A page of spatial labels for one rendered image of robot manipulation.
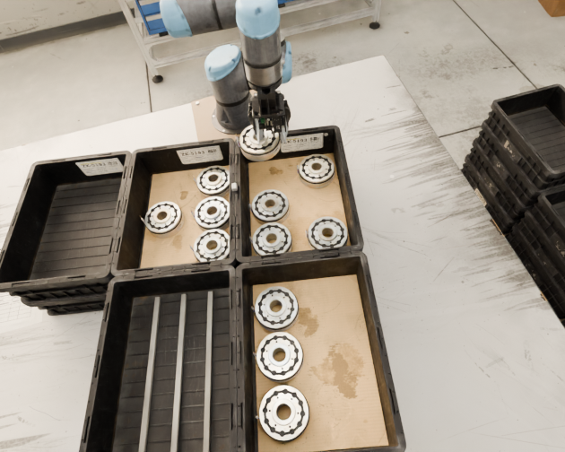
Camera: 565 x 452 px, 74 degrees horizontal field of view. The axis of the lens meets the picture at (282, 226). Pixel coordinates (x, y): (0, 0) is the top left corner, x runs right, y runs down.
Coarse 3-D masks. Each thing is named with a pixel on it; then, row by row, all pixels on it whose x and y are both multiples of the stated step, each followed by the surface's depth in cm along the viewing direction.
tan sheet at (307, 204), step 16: (288, 160) 113; (256, 176) 111; (272, 176) 111; (288, 176) 110; (336, 176) 108; (256, 192) 108; (288, 192) 107; (304, 192) 107; (320, 192) 106; (336, 192) 105; (304, 208) 104; (320, 208) 103; (336, 208) 103; (256, 224) 102; (288, 224) 102; (304, 224) 101; (272, 240) 100; (304, 240) 99
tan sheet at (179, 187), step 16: (160, 176) 115; (176, 176) 114; (192, 176) 113; (160, 192) 111; (176, 192) 111; (192, 192) 110; (192, 208) 107; (192, 224) 104; (144, 240) 103; (160, 240) 103; (176, 240) 102; (192, 240) 102; (144, 256) 101; (160, 256) 100; (176, 256) 100; (192, 256) 99
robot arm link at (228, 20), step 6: (216, 0) 70; (222, 0) 70; (228, 0) 70; (234, 0) 70; (216, 6) 70; (222, 6) 71; (228, 6) 71; (234, 6) 71; (222, 12) 71; (228, 12) 71; (234, 12) 71; (222, 18) 72; (228, 18) 72; (234, 18) 72; (222, 24) 73; (228, 24) 73; (234, 24) 74
